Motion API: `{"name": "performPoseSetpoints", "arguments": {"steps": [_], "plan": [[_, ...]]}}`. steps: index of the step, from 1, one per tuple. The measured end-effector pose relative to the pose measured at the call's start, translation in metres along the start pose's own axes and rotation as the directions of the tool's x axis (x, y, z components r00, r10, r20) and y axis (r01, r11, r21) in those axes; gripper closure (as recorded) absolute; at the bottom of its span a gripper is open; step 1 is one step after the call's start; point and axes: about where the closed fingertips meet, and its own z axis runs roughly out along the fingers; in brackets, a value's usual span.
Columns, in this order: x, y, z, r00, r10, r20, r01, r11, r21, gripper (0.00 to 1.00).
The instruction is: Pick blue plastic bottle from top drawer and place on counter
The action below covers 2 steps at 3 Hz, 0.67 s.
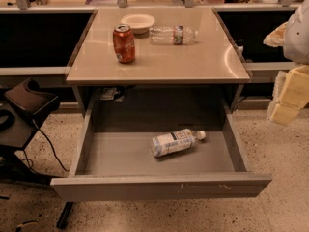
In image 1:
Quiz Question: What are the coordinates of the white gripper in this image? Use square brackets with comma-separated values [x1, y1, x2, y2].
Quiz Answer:
[263, 0, 309, 126]

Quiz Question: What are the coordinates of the blue labelled plastic bottle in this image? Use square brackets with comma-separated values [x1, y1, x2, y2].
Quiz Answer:
[151, 129, 208, 158]

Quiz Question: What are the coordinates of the clear plastic water bottle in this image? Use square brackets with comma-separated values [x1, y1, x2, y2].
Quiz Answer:
[149, 25, 198, 45]

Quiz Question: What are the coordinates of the grey counter cabinet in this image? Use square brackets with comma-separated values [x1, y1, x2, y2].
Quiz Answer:
[65, 7, 252, 118]

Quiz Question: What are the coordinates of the grey open drawer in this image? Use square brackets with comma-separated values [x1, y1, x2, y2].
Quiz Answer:
[52, 99, 271, 202]

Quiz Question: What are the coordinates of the white paper bowl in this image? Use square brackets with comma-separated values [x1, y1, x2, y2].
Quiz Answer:
[121, 14, 155, 35]

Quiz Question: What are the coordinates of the orange soda can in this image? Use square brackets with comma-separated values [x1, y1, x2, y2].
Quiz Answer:
[113, 24, 135, 64]

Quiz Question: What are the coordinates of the dark brown chair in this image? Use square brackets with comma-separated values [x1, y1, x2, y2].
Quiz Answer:
[0, 78, 60, 185]

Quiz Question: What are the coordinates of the black cable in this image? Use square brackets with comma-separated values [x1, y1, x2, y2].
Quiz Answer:
[31, 119, 70, 173]

